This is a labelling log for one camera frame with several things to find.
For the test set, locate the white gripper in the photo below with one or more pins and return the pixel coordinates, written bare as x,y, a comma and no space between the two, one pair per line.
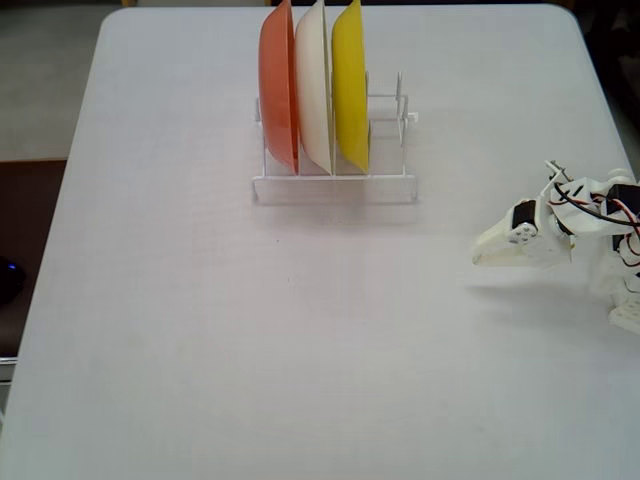
531,246

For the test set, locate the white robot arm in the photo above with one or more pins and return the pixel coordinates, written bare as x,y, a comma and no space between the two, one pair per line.
587,226

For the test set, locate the yellow plate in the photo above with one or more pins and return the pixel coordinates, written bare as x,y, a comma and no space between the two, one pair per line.
350,85

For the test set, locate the cream white plate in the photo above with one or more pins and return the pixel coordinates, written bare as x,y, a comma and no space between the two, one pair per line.
312,90

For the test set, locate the red-orange plate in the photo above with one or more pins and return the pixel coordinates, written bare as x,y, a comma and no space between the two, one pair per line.
275,90

